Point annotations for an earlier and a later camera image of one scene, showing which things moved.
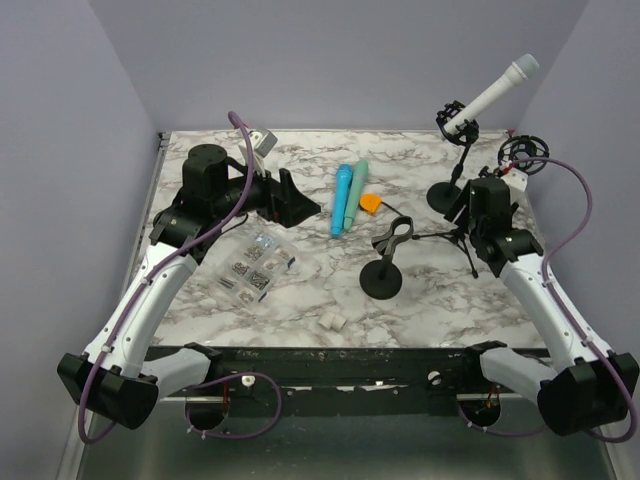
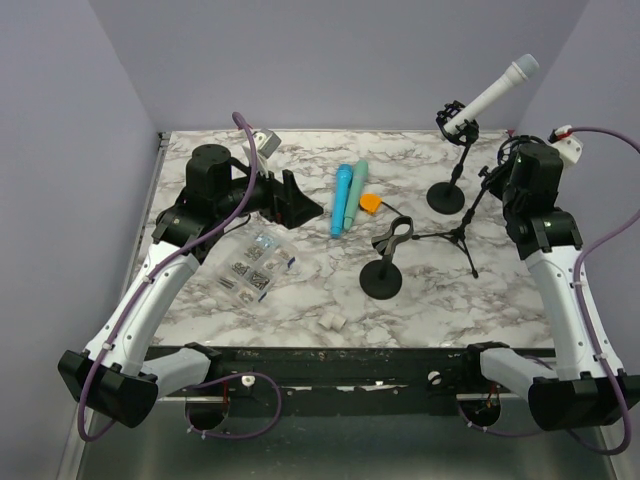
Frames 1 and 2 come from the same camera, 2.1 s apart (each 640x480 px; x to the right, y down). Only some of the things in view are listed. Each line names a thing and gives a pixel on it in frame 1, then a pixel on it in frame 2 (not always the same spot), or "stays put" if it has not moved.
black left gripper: (290, 211) stays put
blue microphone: (340, 198) stays put
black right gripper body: (464, 220) -> (501, 179)
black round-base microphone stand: (382, 279) stays put
